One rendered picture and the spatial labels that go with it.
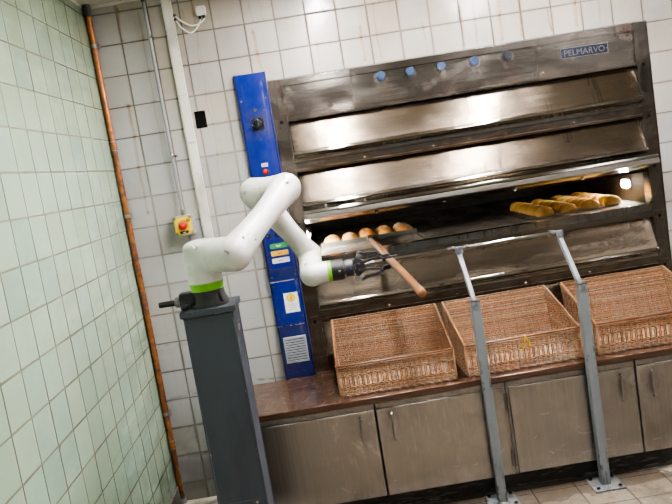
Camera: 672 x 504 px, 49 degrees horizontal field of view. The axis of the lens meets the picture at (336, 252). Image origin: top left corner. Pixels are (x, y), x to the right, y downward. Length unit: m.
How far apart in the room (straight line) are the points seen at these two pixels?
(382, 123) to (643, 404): 1.83
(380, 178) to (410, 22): 0.79
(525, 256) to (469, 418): 0.95
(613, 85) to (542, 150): 0.48
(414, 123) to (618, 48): 1.11
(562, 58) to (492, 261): 1.09
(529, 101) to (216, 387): 2.17
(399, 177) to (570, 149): 0.89
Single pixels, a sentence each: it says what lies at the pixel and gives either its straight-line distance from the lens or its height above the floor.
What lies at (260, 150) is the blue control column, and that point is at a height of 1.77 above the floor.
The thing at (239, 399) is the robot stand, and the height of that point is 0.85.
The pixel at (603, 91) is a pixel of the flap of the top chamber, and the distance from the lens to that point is 4.06.
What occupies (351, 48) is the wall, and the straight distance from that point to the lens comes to 3.82.
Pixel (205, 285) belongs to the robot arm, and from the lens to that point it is 2.74.
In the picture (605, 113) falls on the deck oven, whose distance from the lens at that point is 4.06.
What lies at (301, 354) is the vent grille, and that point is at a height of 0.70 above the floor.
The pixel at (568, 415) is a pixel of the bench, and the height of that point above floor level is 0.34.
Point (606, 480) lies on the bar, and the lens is 3.72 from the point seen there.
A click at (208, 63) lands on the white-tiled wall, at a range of 3.83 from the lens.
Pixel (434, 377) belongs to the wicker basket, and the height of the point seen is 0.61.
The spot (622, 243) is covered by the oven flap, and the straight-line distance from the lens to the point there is 4.11.
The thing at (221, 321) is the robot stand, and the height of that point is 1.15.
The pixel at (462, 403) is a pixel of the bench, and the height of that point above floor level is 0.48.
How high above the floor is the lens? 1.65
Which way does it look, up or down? 7 degrees down
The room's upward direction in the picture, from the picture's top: 9 degrees counter-clockwise
